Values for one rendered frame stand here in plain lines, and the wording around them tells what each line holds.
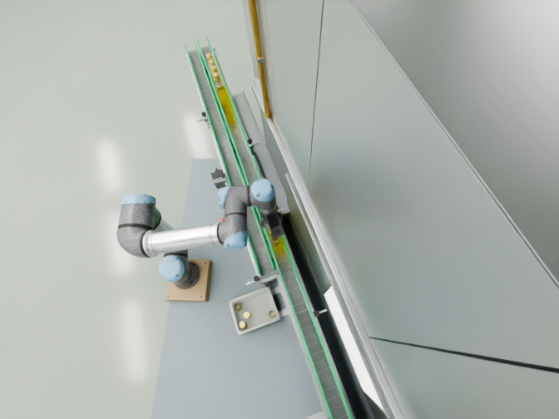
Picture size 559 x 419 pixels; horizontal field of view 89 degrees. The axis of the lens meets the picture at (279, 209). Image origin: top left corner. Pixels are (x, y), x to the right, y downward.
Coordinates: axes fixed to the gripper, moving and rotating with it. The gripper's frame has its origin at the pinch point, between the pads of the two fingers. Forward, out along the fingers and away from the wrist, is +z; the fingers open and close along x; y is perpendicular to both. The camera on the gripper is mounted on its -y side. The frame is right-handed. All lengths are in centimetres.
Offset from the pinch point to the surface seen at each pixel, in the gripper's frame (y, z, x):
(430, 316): -46, -72, -15
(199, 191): 54, 43, 36
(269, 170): 45, 30, -10
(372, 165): -23, -79, -15
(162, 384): -45, 43, 77
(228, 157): 63, 30, 11
